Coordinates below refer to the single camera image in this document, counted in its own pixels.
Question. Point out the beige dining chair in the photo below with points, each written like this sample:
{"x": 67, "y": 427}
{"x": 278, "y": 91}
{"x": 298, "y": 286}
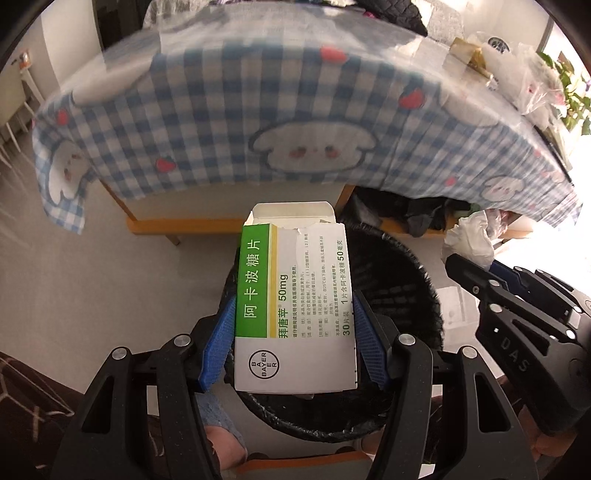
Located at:
{"x": 18, "y": 106}

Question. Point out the small orange white item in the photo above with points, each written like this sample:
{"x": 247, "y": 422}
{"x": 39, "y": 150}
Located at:
{"x": 25, "y": 60}

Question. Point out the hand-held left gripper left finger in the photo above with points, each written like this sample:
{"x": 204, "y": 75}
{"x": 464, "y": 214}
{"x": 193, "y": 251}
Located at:
{"x": 217, "y": 346}

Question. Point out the black quilted jacket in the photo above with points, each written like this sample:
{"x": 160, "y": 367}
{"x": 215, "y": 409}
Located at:
{"x": 401, "y": 14}

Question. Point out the green potted plant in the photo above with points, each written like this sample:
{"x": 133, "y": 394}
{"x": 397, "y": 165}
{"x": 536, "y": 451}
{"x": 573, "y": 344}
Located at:
{"x": 568, "y": 87}

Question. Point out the dark cloth pile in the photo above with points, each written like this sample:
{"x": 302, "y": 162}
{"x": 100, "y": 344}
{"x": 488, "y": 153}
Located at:
{"x": 401, "y": 210}

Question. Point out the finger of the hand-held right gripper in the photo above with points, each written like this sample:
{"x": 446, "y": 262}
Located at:
{"x": 466, "y": 274}
{"x": 508, "y": 274}

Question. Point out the grey patterned sofa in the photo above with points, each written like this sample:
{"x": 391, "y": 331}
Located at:
{"x": 443, "y": 18}

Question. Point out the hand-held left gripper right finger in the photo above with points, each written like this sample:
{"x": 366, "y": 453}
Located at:
{"x": 371, "y": 346}

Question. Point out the white green medicine box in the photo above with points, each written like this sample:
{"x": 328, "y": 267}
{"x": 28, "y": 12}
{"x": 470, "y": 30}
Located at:
{"x": 295, "y": 323}

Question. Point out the black lined trash bin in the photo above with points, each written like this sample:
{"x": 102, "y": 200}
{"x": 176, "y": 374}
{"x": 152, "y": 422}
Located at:
{"x": 401, "y": 281}

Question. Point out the clear plastic bags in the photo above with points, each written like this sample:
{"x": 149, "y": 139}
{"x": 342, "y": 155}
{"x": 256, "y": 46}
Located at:
{"x": 521, "y": 78}

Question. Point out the crumpled white plastic bag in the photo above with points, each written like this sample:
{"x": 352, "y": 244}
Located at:
{"x": 471, "y": 237}

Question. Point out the white desk fan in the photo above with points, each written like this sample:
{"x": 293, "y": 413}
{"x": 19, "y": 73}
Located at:
{"x": 498, "y": 45}

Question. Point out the blue checked tablecloth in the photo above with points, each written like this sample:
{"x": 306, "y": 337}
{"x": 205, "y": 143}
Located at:
{"x": 207, "y": 120}

